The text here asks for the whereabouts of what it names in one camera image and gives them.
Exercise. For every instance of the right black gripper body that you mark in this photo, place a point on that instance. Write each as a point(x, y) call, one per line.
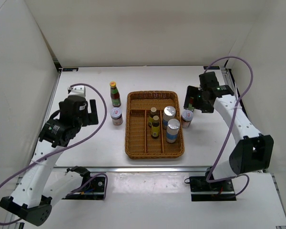
point(205, 106)

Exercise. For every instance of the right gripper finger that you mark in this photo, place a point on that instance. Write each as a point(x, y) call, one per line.
point(93, 116)
point(192, 92)

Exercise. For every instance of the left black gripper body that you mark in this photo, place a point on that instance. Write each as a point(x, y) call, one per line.
point(83, 119)

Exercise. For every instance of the yellow cap sauce bottle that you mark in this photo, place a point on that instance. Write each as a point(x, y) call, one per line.
point(114, 93)
point(190, 104)

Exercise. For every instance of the silver lid jar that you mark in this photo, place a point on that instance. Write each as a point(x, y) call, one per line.
point(186, 118)
point(116, 116)

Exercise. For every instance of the white blue canister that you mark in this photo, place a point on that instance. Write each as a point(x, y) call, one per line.
point(169, 113)
point(172, 130)

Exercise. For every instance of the small yellow label bottle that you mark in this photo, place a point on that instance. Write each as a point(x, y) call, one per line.
point(155, 127)

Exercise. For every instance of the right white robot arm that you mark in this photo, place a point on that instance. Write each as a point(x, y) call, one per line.
point(252, 150)

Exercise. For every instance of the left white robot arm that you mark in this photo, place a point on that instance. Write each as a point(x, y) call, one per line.
point(32, 201)

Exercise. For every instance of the brown wicker basket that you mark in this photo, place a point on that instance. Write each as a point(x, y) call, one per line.
point(139, 143)

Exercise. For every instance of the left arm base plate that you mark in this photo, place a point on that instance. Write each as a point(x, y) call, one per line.
point(96, 189)

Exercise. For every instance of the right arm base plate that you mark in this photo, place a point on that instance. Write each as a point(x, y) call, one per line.
point(202, 191)

